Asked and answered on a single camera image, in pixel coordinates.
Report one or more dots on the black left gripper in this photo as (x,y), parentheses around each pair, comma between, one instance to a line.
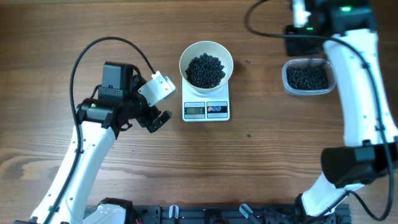
(146,120)

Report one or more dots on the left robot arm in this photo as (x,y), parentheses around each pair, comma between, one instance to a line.
(123,95)

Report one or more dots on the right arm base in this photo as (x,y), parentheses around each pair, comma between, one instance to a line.
(303,211)

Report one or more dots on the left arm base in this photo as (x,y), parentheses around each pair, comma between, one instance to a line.
(114,211)

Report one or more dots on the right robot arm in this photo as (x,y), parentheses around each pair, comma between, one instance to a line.
(347,33)

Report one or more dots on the white digital kitchen scale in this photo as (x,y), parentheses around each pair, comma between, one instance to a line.
(208,106)

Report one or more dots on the black beans in bowl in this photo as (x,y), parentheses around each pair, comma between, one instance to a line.
(205,71)

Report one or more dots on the white plastic bowl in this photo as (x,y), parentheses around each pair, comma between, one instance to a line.
(211,48)

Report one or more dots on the clear plastic container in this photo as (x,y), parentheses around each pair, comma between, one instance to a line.
(308,63)

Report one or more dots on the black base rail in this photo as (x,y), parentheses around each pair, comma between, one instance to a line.
(278,214)

